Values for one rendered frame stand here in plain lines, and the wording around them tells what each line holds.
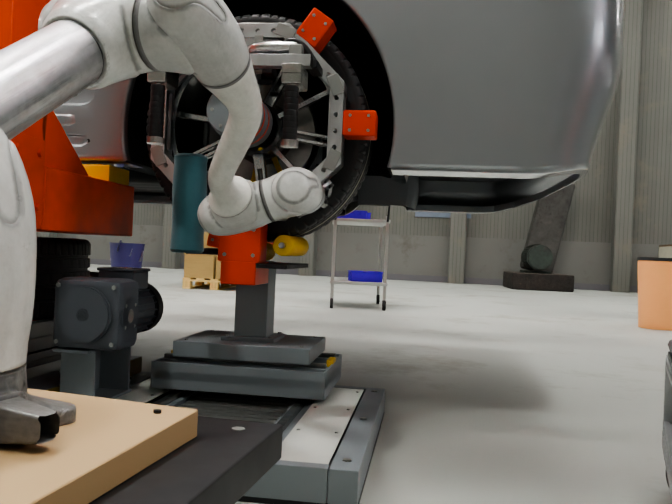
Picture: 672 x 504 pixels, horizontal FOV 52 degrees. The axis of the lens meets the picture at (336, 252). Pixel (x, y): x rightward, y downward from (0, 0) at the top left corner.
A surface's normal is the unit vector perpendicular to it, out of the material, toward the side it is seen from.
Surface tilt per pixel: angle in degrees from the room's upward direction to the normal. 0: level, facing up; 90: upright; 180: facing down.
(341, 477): 90
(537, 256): 90
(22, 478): 2
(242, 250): 90
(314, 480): 90
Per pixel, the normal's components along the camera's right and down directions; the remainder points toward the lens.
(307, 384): -0.14, 0.00
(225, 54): 0.59, 0.66
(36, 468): 0.07, -1.00
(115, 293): 0.25, 0.01
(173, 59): -0.01, 0.91
